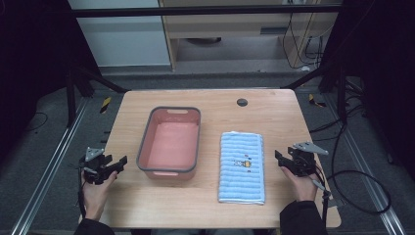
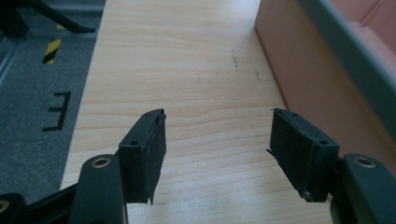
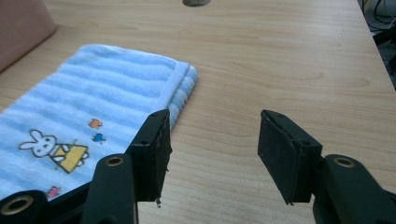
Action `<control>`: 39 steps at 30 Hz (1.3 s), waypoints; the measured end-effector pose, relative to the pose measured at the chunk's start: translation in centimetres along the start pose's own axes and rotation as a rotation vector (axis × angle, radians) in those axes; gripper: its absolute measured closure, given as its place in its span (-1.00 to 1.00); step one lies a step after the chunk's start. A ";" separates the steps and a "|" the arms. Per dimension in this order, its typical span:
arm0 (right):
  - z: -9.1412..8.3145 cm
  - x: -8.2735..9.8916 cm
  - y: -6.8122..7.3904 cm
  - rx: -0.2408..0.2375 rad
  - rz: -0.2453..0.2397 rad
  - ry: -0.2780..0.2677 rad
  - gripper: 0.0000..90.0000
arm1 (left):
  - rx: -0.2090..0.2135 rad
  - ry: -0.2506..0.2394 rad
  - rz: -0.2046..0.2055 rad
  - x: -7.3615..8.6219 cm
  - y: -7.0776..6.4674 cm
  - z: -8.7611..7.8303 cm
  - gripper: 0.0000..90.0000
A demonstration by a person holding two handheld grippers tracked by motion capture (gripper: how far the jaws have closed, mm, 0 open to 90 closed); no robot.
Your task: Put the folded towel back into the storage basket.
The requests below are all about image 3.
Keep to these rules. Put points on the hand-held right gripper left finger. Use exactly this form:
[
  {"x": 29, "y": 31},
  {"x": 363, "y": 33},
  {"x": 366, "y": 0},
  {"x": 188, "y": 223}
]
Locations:
[{"x": 149, "y": 161}]

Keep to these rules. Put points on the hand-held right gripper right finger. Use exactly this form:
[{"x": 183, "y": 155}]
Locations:
[{"x": 285, "y": 161}]

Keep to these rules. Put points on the blue striped towel with rabbit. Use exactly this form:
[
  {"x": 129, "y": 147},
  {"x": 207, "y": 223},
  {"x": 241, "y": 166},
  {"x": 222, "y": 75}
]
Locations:
[{"x": 93, "y": 102}]

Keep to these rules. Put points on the grey round object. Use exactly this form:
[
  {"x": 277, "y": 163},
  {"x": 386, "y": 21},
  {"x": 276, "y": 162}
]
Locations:
[{"x": 195, "y": 2}]

